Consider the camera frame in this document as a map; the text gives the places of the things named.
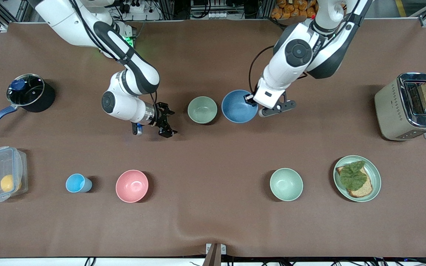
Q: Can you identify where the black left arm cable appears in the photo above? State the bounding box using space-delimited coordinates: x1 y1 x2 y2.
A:
249 45 277 97

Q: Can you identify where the white power strip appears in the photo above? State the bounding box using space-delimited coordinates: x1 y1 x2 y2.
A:
122 0 162 21

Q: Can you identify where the glass lid blue knob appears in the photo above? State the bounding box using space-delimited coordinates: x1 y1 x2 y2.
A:
7 74 45 106

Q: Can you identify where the blue bowl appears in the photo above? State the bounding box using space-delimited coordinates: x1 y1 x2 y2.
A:
222 90 258 123

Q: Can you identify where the bag of orange snacks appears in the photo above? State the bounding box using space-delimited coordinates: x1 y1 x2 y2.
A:
271 0 319 20

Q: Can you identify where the pink bowl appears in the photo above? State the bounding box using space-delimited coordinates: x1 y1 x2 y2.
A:
115 170 149 203

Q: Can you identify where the wholegrain bread slice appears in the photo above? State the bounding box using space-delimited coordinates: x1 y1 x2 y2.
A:
336 165 373 198

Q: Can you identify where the light green plate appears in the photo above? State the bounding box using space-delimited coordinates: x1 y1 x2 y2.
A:
333 155 382 202

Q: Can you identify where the light blue cup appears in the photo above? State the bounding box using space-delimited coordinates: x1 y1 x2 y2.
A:
65 173 93 193

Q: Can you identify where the black pot blue handle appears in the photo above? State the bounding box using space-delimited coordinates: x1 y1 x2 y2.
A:
0 74 56 134

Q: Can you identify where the green lettuce leaf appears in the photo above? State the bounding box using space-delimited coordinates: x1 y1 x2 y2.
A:
340 160 368 191

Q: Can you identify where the light green bowl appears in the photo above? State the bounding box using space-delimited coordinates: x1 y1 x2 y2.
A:
270 168 304 202
187 96 218 125

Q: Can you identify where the silver toaster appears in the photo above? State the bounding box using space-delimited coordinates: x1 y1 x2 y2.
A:
375 72 426 141

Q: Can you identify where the brown table cloth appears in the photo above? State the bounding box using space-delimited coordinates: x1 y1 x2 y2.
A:
0 19 426 258

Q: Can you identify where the yellow lemon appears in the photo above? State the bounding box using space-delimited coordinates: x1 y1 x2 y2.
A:
0 174 22 192

